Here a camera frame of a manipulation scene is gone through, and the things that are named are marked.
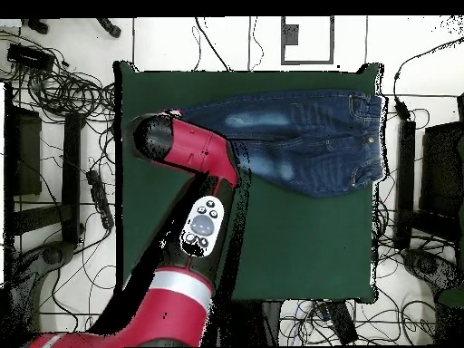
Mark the blue denim jeans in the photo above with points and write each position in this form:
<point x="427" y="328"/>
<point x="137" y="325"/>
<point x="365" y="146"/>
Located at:
<point x="308" y="145"/>

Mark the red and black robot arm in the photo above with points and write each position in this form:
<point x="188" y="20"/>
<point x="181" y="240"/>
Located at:
<point x="174" y="308"/>

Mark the black stand foot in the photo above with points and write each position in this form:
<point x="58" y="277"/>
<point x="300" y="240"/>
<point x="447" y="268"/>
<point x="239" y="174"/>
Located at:
<point x="38" y="26"/>
<point x="108" y="27"/>

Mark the black power strip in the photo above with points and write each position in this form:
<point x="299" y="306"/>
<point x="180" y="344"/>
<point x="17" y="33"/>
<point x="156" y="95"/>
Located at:
<point x="340" y="322"/>
<point x="99" y="197"/>

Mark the black electronics box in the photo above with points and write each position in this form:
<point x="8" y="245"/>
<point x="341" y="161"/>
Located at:
<point x="29" y="56"/>

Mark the dark green table cloth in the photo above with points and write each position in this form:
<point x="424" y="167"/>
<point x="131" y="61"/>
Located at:
<point x="308" y="246"/>

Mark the black power adapter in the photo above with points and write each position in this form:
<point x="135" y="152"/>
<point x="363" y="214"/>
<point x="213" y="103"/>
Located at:
<point x="402" y="108"/>

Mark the black metal column stand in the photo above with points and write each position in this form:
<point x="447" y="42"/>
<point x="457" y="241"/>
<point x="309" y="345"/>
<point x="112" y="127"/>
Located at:
<point x="268" y="322"/>

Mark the black upright bar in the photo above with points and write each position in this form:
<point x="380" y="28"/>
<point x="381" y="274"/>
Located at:
<point x="406" y="163"/>

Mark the black cabinet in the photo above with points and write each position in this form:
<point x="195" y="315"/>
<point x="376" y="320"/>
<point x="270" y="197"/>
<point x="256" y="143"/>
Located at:
<point x="442" y="163"/>

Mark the black frame stand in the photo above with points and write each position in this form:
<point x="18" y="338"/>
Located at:
<point x="71" y="174"/>

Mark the grey square frame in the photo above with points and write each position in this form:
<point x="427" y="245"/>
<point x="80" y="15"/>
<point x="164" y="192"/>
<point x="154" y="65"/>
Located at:
<point x="290" y="34"/>

